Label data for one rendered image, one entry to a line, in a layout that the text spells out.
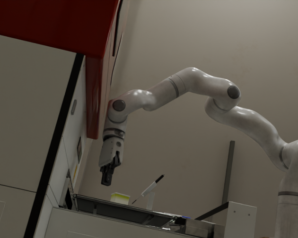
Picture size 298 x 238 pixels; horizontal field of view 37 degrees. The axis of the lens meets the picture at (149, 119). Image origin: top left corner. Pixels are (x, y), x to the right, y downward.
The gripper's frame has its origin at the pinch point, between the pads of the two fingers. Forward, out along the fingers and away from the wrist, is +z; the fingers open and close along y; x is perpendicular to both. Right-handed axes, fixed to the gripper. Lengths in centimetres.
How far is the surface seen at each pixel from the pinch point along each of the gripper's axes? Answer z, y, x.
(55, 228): 24.1, -13.5, 21.0
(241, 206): 7.9, -36.0, -30.4
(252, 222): 12, -37, -34
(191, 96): -190, 185, -183
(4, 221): 28, -26, 39
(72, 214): 19.6, -15.9, 17.6
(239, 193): -93, 166, -238
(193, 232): 13.9, -14.7, -29.5
